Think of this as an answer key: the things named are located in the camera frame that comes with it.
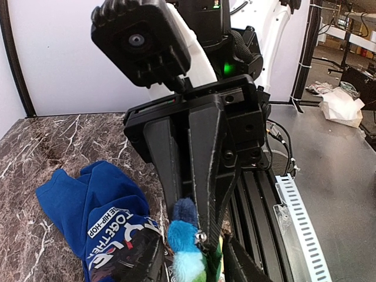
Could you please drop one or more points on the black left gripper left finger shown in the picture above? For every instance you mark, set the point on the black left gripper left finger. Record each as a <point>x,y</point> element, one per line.
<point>153,260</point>

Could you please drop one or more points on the white slotted cable duct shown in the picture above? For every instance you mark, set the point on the white slotted cable duct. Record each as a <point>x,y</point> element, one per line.
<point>303,249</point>

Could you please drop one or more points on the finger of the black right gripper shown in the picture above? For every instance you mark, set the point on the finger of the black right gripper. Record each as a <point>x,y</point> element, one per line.
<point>214,164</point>
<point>160,138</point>

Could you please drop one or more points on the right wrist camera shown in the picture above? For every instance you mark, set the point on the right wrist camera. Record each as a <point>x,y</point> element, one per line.
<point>144,41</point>

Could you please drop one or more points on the black front aluminium rail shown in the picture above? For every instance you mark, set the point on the black front aluminium rail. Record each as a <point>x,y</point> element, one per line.
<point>254,224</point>

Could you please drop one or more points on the blue printed t-shirt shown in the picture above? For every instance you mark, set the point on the blue printed t-shirt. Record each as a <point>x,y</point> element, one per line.
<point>105,219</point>

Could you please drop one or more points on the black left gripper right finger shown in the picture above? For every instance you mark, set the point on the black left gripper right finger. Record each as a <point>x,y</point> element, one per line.
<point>238,265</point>

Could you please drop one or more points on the white crumpled bag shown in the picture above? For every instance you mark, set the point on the white crumpled bag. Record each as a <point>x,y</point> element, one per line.
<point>338,106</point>

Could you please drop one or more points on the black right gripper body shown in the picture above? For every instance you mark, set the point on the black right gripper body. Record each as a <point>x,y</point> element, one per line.
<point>247,109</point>

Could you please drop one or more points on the rainbow flower plush brooch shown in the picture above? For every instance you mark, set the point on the rainbow flower plush brooch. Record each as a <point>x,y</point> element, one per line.
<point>185,243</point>

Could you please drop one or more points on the right black frame post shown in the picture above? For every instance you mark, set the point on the right black frame post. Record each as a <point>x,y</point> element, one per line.
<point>15,65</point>

